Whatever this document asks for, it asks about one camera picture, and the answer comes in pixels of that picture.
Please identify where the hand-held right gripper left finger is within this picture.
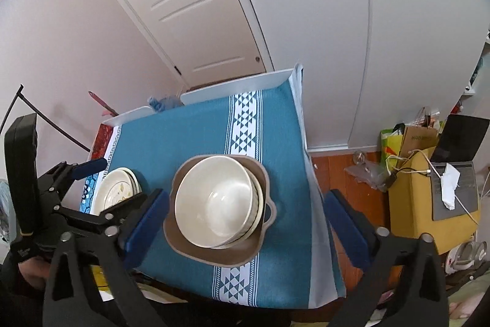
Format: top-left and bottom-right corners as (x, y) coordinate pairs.
(42, 188), (170, 327)

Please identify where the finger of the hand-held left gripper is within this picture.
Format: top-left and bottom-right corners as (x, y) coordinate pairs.
(38, 158), (108, 198)
(51, 196), (145, 234)

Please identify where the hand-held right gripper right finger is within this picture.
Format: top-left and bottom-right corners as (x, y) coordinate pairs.
(323, 189), (449, 327)

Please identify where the duck print plate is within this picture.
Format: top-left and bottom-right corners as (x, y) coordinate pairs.
(94, 168), (138, 215)

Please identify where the small white bowl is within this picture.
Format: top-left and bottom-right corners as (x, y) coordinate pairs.
(175, 155), (256, 248)

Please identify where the brown bowl with handles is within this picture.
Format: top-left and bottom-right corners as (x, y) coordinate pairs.
(163, 154), (277, 266)

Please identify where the large cream bowl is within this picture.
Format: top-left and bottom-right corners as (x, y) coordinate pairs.
(212, 162), (266, 250)

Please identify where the person's left hand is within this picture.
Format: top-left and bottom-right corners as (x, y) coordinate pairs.
(19, 258), (53, 287)

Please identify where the blue patterned cloth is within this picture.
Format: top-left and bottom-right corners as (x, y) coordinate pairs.
(80, 174), (104, 215)

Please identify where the black rack pole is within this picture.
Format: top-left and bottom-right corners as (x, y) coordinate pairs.
(0, 85), (92, 154)

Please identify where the yellow white patterned mat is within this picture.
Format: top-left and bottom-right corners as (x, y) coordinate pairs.
(92, 265), (111, 291)

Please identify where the clear plastic bag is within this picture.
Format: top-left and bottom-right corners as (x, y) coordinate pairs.
(344, 151), (391, 192)

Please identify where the yellow box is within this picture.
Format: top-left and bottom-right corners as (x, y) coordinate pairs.
(388, 147), (481, 255)

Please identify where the green bag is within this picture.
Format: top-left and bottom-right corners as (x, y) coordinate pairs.
(380, 124), (406, 167)

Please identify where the blue crumpled cloth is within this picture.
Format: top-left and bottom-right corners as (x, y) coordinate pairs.
(147, 94), (183, 113)

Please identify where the teal patterned tablecloth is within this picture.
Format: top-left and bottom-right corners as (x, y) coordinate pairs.
(78, 67), (347, 310)

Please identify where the brown cardboard box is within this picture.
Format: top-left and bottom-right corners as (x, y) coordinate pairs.
(398, 124), (441, 160)

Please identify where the white crumpled paper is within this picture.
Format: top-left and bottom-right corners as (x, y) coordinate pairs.
(440, 163), (461, 211)

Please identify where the white appliance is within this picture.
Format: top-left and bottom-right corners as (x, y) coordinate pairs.
(444, 241), (489, 274)

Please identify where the pale blanket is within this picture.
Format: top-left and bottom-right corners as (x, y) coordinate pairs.
(444, 269), (490, 327)

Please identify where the grey laptop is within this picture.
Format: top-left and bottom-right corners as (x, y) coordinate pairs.
(429, 114), (490, 222)

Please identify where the white table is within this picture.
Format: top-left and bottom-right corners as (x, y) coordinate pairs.
(100, 63), (305, 128)

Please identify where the white wardrobe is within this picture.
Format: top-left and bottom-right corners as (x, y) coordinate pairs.
(218, 0), (490, 155)

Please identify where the white door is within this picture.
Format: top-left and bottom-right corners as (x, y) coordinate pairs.
(73, 0), (274, 90)

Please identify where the pink handled tool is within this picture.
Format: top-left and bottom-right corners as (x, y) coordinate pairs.
(88, 90), (117, 115)

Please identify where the white cable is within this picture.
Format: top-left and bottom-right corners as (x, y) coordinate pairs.
(385, 149), (481, 226)

